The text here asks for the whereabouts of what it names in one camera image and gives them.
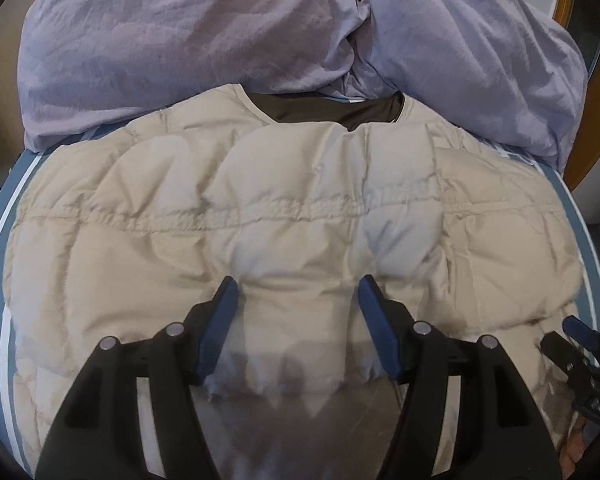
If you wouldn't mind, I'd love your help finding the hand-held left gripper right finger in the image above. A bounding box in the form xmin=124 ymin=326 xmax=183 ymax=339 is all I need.
xmin=357 ymin=275 xmax=564 ymax=480

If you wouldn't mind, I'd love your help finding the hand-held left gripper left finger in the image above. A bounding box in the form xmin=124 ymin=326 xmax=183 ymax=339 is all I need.
xmin=35 ymin=276 xmax=241 ymax=480

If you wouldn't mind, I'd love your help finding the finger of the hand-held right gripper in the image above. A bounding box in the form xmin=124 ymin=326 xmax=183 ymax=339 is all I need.
xmin=561 ymin=315 xmax=600 ymax=361
xmin=540 ymin=332 xmax=590 ymax=378

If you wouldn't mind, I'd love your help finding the beige puffer jacket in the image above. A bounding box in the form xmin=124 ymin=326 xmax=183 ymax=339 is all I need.
xmin=2 ymin=84 xmax=588 ymax=480

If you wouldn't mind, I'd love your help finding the person's right hand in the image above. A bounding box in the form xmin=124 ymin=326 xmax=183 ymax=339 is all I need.
xmin=560 ymin=407 xmax=590 ymax=480

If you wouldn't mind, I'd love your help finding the blue white striped bed sheet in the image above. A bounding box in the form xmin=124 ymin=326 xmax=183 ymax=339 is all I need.
xmin=0 ymin=91 xmax=600 ymax=466

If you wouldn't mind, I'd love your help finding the lilac pillow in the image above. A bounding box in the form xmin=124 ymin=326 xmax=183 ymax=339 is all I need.
xmin=350 ymin=0 xmax=589 ymax=172
xmin=19 ymin=0 xmax=368 ymax=152

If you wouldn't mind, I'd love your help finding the wooden door frame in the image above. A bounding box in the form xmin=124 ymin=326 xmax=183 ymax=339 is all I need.
xmin=550 ymin=0 xmax=600 ymax=196

